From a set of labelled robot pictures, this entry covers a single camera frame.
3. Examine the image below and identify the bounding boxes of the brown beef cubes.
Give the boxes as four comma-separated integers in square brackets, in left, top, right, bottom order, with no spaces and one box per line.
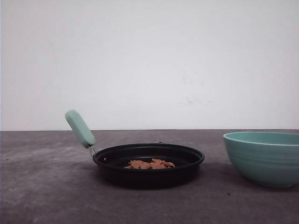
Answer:
[125,158,176,169]

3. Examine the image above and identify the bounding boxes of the black frying pan teal handle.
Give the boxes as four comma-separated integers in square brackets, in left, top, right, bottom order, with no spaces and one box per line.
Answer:
[65,110,205,189]

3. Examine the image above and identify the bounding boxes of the teal ceramic bowl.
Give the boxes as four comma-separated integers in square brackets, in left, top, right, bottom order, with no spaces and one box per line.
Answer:
[223,132,299,188]

